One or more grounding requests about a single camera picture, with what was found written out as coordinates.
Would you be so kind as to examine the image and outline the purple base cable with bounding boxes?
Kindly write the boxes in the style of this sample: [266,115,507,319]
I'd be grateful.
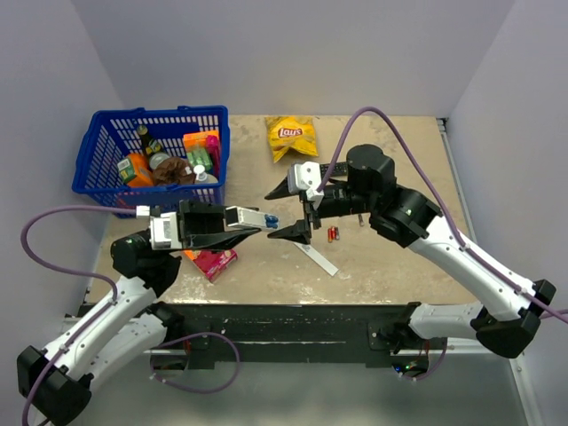
[149,332,241,394]
[397,339,448,383]

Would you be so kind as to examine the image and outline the aluminium frame rail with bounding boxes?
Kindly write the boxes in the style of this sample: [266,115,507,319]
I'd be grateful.
[437,118,543,425]

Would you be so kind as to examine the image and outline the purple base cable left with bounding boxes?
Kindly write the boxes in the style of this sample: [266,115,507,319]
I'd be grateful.
[149,332,241,394]

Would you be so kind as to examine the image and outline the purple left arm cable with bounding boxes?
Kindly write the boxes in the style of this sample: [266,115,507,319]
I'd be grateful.
[20,204,138,426]

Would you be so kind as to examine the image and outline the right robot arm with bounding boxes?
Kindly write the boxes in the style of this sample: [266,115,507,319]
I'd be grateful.
[266,144,556,359]

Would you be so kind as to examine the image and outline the pink orange candy box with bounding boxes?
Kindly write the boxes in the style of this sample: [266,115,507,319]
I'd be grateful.
[183,249,238,283]

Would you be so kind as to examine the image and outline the blue plastic shopping basket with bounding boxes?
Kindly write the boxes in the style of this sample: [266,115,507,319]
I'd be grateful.
[72,105,231,211]

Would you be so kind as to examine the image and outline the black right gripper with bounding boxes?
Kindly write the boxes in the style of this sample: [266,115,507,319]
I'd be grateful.
[266,173,376,243]

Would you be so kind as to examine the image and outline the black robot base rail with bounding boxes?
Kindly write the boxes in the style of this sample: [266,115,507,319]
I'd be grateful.
[146,301,449,372]

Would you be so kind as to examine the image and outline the dark glass bottle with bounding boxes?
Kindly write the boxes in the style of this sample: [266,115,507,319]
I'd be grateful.
[136,124,170,170]

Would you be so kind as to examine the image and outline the white remote battery cover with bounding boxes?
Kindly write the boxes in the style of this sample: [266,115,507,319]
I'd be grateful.
[294,242,338,277]

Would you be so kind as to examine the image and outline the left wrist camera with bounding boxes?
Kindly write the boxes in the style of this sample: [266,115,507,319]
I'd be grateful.
[135,205,184,251]

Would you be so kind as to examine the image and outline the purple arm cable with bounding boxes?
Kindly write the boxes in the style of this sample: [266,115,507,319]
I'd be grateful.
[20,204,138,426]
[318,106,568,325]

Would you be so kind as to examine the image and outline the yellow Lays chips bag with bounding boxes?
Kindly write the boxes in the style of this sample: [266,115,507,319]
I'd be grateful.
[264,115,319,163]

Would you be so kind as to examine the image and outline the small white-capped bottle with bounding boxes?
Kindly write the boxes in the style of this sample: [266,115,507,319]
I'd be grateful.
[193,164,218,185]

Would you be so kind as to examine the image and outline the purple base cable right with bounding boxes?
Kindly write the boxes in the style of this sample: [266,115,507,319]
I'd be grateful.
[397,339,448,383]

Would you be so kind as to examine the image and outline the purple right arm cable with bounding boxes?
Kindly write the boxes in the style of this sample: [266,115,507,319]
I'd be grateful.
[318,106,568,325]

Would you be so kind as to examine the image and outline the white remote control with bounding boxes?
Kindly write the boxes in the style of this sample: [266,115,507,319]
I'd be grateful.
[225,206,280,232]

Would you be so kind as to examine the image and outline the brown round package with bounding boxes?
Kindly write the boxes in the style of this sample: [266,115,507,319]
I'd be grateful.
[153,157,195,185]

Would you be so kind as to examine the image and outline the orange green snack box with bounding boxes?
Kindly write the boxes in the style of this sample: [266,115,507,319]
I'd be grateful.
[183,130,221,170]

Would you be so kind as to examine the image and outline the blue AAA battery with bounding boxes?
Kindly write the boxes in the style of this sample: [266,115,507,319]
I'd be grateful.
[264,214,279,223]

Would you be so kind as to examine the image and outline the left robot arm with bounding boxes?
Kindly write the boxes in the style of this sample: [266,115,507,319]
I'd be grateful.
[17,201,260,425]

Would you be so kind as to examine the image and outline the orange juice carton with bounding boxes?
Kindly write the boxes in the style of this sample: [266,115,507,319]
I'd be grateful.
[117,153,154,188]

